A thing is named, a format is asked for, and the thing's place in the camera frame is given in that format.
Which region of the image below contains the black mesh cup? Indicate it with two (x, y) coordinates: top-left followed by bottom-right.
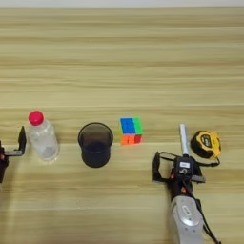
(77, 121), (114, 169)

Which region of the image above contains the colourful puzzle cube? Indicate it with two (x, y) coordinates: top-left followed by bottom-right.
(119, 117), (144, 146)

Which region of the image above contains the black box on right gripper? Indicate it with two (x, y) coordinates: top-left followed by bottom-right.
(173, 155), (195, 176)

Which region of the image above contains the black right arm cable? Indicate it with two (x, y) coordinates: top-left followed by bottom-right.
(182, 176), (222, 244)

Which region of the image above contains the yellow black tape measure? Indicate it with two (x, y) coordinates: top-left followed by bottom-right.
(189, 130), (222, 161)

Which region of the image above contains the white marker pen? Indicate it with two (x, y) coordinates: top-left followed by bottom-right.
(178, 123), (191, 158)

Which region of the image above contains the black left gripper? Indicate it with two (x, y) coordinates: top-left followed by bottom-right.
(0, 125), (28, 184)

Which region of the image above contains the clear bottle with red cap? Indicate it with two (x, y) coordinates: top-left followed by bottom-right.
(27, 110), (61, 162)

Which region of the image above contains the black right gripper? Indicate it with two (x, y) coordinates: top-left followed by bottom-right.
(152, 151), (207, 202)

